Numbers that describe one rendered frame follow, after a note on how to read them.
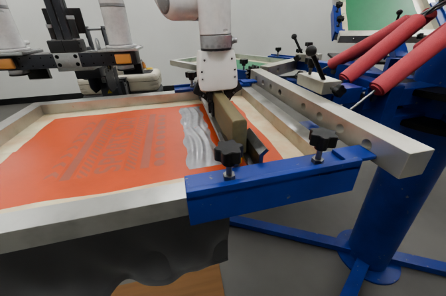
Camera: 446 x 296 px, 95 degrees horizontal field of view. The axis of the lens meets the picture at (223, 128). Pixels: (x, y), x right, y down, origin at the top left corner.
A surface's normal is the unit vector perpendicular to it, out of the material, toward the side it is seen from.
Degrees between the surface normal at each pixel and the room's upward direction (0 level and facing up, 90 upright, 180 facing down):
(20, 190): 0
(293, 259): 0
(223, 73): 92
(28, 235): 90
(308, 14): 90
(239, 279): 0
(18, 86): 90
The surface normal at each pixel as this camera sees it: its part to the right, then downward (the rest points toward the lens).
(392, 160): -0.97, 0.12
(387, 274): -0.02, -0.89
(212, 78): 0.19, 0.49
